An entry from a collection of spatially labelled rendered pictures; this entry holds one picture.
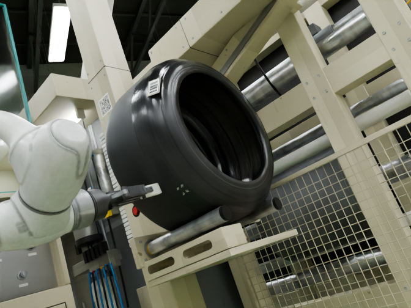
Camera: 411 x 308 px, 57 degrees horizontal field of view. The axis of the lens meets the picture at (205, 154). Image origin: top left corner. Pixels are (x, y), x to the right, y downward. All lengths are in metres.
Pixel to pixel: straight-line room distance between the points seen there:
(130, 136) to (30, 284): 0.69
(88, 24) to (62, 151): 1.13
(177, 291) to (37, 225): 0.68
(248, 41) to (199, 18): 0.22
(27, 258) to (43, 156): 0.89
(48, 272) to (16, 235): 0.78
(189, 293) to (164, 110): 0.65
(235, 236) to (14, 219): 0.55
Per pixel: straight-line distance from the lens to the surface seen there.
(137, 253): 1.26
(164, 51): 1.74
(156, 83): 1.11
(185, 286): 1.38
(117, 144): 1.15
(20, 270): 1.53
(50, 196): 0.74
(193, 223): 1.11
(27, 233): 0.80
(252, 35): 1.61
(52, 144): 0.69
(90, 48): 1.71
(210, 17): 1.59
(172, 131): 1.03
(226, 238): 1.02
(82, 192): 0.89
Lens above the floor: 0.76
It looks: 17 degrees up
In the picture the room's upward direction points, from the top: 20 degrees counter-clockwise
